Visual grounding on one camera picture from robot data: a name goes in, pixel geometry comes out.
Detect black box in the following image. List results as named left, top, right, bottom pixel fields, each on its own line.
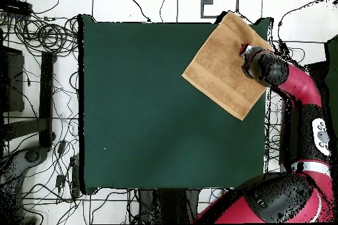
left=0, top=45, right=25, bottom=113
left=306, top=61, right=329, bottom=99

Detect black cable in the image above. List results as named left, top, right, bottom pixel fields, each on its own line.
left=121, top=0, right=152, bottom=23

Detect black power strip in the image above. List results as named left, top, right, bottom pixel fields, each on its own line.
left=69, top=156, right=81, bottom=198
left=0, top=0, right=33, bottom=16

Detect dark green table cloth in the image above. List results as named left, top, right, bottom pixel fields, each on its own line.
left=78, top=14, right=274, bottom=195

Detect coiled black cables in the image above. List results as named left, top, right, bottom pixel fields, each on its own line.
left=13, top=15, right=80, bottom=54

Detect dark grey stand base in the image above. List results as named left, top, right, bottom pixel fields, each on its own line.
left=0, top=146, right=50, bottom=191

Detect tan terry towel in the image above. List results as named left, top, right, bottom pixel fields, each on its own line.
left=181, top=11, right=275, bottom=121

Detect black stand leg frame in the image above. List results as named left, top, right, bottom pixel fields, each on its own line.
left=0, top=51, right=56, bottom=148

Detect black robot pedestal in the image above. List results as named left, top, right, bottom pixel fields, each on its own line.
left=138, top=189, right=200, bottom=224

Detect black power adapter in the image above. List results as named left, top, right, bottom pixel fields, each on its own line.
left=57, top=140, right=67, bottom=156
left=278, top=38, right=291, bottom=59
left=55, top=174, right=66, bottom=190

